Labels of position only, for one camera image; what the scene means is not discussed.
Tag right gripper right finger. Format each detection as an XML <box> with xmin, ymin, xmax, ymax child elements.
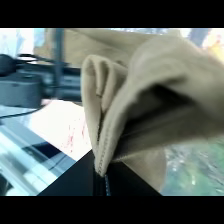
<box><xmin>105</xmin><ymin>160</ymin><xmax>162</xmax><ymax>197</ymax></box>

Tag beige garment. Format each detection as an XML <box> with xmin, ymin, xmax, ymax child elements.
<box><xmin>33</xmin><ymin>28</ymin><xmax>224</xmax><ymax>194</ymax></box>

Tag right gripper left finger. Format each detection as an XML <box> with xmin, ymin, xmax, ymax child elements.
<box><xmin>37</xmin><ymin>149</ymin><xmax>102</xmax><ymax>197</ymax></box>

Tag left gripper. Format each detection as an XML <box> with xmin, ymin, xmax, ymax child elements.
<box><xmin>40</xmin><ymin>64</ymin><xmax>83</xmax><ymax>103</ymax></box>

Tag black cable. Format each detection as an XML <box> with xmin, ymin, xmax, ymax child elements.
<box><xmin>0</xmin><ymin>107</ymin><xmax>42</xmax><ymax>120</ymax></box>

